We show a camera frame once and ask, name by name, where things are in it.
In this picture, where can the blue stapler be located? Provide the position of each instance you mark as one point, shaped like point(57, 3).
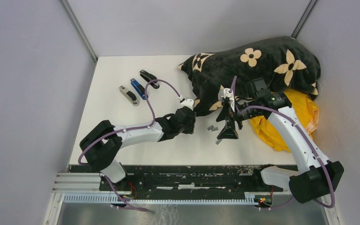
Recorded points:
point(139, 89)

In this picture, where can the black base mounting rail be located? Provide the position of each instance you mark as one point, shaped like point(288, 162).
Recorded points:
point(187, 182)

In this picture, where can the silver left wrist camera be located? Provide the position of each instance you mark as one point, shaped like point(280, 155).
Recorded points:
point(187, 102)

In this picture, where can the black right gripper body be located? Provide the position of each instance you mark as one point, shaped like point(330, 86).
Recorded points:
point(245, 115)

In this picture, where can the black floral plush pillow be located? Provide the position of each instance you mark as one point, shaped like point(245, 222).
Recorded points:
point(283, 62)

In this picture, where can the beige stapler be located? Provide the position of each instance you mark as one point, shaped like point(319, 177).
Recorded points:
point(129, 95)

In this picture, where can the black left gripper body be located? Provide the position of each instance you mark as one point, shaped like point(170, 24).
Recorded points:
point(189, 129)

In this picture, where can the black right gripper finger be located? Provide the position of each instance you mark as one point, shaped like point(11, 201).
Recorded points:
point(228, 131)
point(225, 111)

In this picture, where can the black stapler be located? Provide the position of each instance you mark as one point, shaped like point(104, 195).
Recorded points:
point(148, 77)

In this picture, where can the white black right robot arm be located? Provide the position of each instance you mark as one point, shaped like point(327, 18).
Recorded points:
point(316, 177)

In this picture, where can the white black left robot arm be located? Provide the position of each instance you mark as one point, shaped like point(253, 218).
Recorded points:
point(101, 145)

